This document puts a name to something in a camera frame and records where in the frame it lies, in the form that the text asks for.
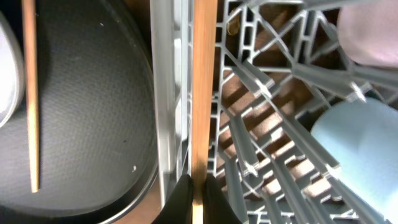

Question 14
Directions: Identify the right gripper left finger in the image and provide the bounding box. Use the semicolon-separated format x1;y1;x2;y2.
152;174;193;224

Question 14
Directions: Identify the grey dishwasher rack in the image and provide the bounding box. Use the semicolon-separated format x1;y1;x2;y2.
150;0;397;223

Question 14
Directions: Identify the wooden chopstick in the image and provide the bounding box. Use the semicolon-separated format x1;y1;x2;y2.
22;0;40;193
191;0;218;224

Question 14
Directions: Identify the pink cup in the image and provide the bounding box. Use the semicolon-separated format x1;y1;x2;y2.
337;1;397;68

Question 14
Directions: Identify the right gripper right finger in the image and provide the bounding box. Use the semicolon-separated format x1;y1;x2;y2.
202;174;241;224

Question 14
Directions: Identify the blue cup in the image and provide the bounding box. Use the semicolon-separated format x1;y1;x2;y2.
311;98;397;223

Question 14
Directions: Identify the grey plate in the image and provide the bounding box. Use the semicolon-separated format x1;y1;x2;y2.
1;13;25;127

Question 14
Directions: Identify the round black tray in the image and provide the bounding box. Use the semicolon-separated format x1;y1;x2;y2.
1;0;157;223

